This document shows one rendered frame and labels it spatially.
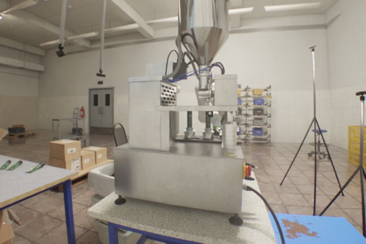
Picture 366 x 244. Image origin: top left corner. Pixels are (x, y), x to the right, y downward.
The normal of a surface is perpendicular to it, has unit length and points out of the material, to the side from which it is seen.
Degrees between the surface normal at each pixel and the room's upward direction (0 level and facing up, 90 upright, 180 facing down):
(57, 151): 90
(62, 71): 90
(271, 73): 90
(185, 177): 90
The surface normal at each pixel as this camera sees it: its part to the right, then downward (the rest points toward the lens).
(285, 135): -0.27, 0.00
